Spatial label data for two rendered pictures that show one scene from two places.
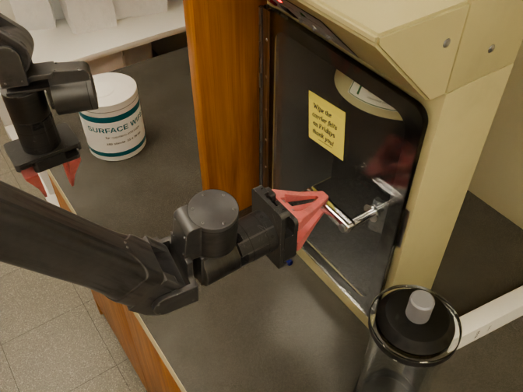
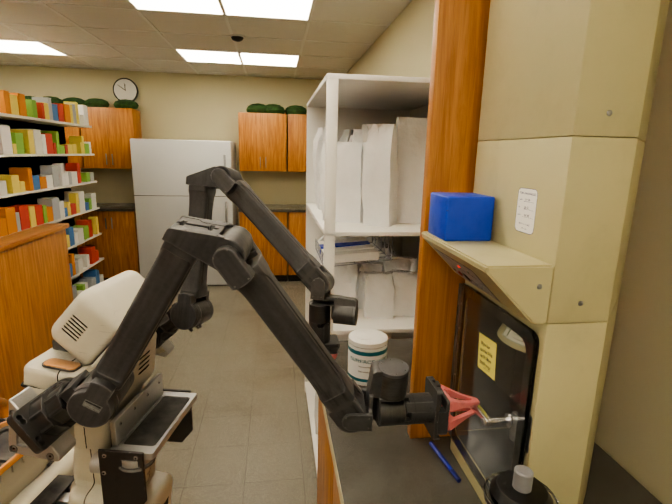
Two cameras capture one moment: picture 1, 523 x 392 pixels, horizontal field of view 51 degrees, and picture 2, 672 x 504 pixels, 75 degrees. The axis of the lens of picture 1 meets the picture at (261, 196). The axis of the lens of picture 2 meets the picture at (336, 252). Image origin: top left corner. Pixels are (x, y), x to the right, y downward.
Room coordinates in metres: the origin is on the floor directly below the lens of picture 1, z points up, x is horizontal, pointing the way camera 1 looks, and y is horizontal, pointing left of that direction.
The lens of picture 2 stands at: (-0.30, -0.18, 1.68)
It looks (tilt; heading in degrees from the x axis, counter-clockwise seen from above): 13 degrees down; 27
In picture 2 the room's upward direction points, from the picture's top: 1 degrees clockwise
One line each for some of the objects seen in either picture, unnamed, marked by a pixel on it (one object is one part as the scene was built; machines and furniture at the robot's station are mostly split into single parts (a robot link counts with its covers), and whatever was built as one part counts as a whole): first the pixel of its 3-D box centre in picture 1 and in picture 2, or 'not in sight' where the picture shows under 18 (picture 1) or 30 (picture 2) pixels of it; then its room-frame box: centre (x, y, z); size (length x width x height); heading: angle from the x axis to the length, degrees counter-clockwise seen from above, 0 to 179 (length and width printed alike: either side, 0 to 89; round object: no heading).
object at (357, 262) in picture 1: (323, 172); (484, 394); (0.60, -0.09, 1.19); 0.30 x 0.01 x 0.40; 34
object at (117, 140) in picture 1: (111, 117); (367, 356); (0.97, 0.33, 1.01); 0.13 x 0.13 x 0.15
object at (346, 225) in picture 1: (340, 204); (487, 410); (0.52, -0.11, 1.20); 0.10 x 0.05 x 0.03; 34
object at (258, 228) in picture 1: (254, 236); (420, 408); (0.46, 0.01, 1.20); 0.07 x 0.07 x 0.10; 35
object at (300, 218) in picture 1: (297, 215); (455, 408); (0.50, -0.05, 1.20); 0.09 x 0.07 x 0.07; 125
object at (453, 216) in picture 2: not in sight; (459, 215); (0.64, 0.00, 1.55); 0.10 x 0.10 x 0.09; 35
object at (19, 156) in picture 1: (38, 134); (319, 333); (0.66, 0.34, 1.21); 0.10 x 0.07 x 0.07; 125
